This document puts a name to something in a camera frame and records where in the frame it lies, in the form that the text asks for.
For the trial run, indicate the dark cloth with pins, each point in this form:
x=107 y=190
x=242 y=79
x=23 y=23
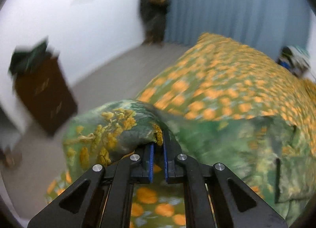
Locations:
x=27 y=58

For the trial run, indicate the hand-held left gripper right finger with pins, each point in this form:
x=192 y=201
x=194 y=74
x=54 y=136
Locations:
x=195 y=188

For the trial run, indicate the green patterned padded jacket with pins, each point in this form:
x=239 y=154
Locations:
x=118 y=129

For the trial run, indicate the green orange floral quilt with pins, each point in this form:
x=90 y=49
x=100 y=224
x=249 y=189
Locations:
x=222 y=70

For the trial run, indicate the white wall plate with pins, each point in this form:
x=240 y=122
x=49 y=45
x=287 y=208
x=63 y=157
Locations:
x=82 y=0

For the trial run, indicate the blue curtain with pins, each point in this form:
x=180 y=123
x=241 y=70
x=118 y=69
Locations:
x=222 y=8

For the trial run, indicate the dark wooden nightstand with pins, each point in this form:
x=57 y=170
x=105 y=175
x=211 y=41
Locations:
x=44 y=94

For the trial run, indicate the pile of clothes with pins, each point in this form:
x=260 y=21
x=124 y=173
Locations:
x=295 y=60

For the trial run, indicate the hanging clothes on coat rack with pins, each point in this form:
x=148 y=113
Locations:
x=155 y=8

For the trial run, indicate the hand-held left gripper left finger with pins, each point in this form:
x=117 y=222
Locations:
x=116 y=188

